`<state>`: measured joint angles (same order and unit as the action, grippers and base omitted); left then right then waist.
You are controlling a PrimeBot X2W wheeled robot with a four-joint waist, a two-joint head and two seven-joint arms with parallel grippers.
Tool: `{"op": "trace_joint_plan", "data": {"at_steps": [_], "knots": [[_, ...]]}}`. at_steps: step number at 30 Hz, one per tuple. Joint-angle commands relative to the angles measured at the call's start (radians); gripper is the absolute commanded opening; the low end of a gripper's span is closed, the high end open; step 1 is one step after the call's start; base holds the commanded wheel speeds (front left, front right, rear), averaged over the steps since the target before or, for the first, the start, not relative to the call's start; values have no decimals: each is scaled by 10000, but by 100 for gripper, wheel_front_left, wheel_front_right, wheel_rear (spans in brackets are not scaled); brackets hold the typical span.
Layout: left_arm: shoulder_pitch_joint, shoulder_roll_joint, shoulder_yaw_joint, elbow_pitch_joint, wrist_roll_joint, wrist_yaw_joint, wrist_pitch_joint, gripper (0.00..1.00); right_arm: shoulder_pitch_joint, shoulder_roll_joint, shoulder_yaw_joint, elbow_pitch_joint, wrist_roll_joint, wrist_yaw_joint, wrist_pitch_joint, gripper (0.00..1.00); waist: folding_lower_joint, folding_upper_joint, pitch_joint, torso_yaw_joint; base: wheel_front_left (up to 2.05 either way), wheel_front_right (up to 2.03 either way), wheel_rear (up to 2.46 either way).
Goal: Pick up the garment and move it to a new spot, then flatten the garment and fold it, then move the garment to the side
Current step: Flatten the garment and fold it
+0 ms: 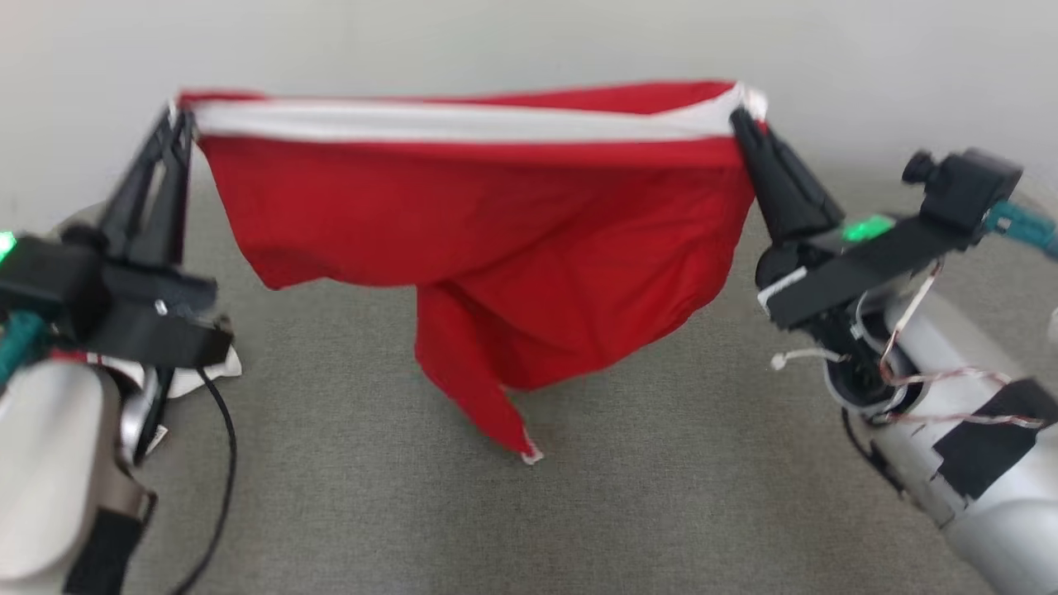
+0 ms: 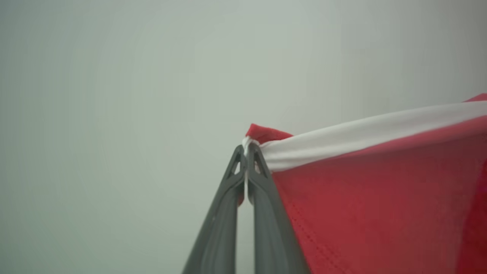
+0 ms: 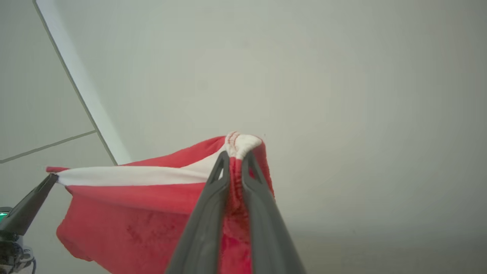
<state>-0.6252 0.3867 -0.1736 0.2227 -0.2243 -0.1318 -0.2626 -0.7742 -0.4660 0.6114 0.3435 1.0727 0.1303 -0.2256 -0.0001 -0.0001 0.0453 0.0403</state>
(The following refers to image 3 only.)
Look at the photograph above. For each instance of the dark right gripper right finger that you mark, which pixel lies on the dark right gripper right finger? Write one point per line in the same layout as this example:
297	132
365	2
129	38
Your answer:
266	228

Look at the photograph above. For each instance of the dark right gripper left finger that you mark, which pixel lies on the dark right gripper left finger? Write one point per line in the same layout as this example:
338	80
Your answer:
205	228

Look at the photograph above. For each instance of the red shorts with white bands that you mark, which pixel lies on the red shorts with white bands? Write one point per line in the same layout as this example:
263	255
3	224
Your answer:
133	217

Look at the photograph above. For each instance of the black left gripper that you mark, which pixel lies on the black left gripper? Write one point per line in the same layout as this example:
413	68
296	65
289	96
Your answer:
11	247

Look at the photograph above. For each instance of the white wall baseboard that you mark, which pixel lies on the white wall baseboard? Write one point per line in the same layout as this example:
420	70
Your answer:
83	83

